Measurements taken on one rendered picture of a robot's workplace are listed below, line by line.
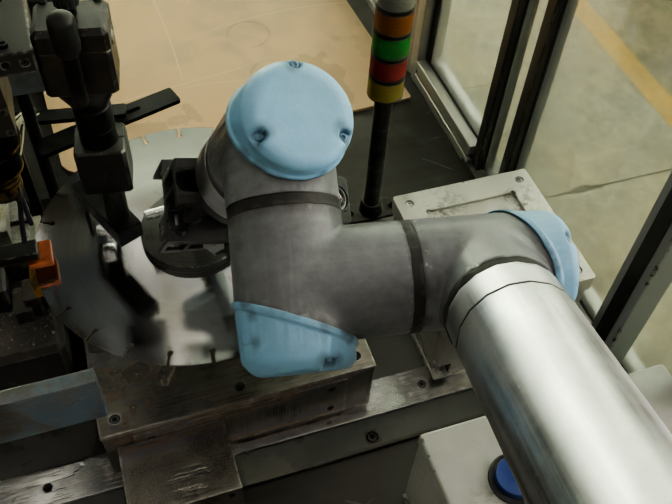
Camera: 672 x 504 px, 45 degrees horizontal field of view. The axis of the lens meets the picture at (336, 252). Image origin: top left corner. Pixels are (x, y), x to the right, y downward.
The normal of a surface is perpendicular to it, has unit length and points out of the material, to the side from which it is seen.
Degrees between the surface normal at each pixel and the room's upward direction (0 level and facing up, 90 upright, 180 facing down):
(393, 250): 11
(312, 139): 32
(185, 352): 0
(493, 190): 0
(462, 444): 0
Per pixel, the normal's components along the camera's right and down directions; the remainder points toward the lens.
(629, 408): 0.24, -0.86
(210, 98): 0.05, -0.63
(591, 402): -0.12, -0.85
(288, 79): 0.35, -0.18
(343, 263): 0.09, -0.36
